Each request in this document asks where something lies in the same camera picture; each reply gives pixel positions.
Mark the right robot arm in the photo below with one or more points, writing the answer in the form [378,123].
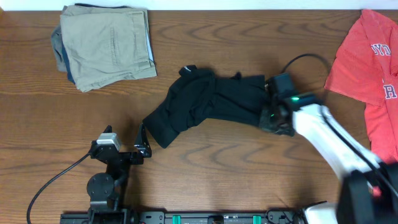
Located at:
[368,185]

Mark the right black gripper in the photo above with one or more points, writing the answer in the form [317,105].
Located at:
[264,122]

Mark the black polo shirt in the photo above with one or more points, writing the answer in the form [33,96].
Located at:
[199,94]

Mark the folded grey garment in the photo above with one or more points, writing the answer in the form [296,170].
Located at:
[56,41]

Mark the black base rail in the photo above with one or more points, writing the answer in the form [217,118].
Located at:
[268,217]

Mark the folded khaki shorts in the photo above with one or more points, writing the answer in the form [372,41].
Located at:
[106,45]

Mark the folded navy garment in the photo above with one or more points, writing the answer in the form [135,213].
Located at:
[67,65]

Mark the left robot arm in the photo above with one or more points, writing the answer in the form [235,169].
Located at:
[106,189]

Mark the red printed t-shirt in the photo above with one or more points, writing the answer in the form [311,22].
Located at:
[365,69]

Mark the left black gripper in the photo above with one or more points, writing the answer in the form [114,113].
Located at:
[142,146]

